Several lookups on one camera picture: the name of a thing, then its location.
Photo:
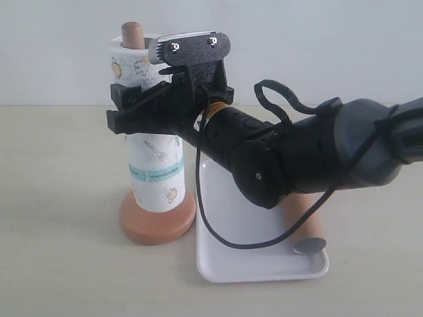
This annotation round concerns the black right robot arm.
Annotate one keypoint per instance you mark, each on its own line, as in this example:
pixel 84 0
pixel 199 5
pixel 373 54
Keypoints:
pixel 334 146

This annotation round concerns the wooden paper towel holder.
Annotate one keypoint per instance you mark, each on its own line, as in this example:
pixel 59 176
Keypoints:
pixel 143 226

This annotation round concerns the printed white paper towel roll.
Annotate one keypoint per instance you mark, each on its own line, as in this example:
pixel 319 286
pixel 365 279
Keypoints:
pixel 155 161

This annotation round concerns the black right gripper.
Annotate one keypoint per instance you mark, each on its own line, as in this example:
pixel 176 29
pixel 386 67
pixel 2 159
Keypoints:
pixel 175 104

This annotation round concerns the brown cardboard tube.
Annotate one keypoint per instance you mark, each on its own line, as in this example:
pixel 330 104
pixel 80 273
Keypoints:
pixel 309 239

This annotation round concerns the white rectangular plastic tray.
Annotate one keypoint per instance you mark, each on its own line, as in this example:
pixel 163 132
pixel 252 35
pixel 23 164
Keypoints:
pixel 239 221

